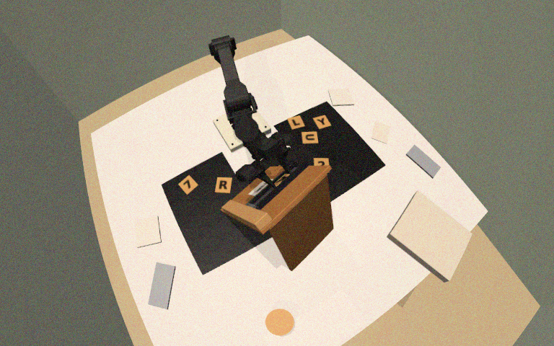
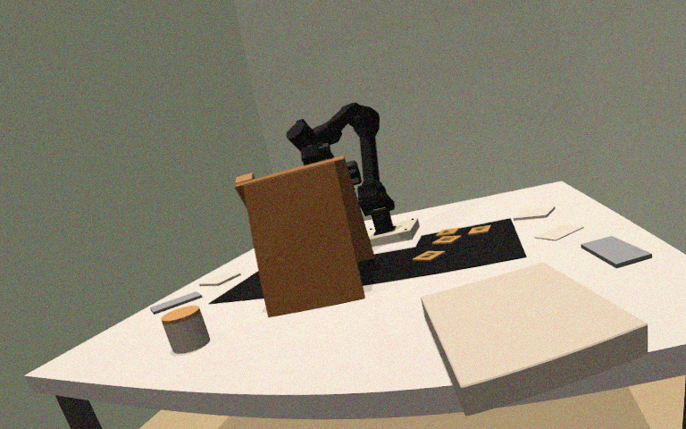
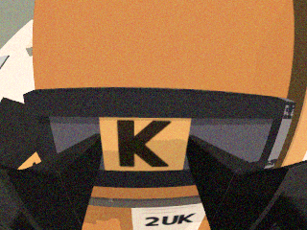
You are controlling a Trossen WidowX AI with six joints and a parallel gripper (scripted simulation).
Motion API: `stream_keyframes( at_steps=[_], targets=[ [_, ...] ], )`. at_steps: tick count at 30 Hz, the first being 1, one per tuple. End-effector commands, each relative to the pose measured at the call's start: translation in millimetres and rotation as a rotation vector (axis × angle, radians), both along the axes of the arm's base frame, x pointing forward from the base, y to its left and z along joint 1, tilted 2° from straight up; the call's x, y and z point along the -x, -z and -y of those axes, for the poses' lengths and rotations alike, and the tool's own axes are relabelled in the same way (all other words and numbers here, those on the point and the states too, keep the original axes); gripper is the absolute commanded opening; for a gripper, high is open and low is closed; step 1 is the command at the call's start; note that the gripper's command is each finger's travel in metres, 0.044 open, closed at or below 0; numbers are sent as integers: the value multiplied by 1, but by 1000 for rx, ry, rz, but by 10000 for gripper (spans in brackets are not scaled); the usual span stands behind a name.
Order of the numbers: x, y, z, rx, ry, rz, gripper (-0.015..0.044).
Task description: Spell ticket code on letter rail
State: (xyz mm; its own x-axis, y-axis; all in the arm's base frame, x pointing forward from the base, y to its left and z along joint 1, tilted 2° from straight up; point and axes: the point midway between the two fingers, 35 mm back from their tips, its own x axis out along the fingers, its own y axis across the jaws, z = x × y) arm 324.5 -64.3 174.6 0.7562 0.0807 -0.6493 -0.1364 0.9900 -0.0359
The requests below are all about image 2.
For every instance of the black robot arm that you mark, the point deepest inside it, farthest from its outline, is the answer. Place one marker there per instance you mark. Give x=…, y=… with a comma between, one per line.
x=314, y=145

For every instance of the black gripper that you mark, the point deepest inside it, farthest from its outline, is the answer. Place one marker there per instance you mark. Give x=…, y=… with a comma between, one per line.
x=354, y=172

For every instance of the grey cylindrical canister with tan lid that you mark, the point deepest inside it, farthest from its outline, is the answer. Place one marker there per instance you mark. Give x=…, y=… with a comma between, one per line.
x=186, y=330

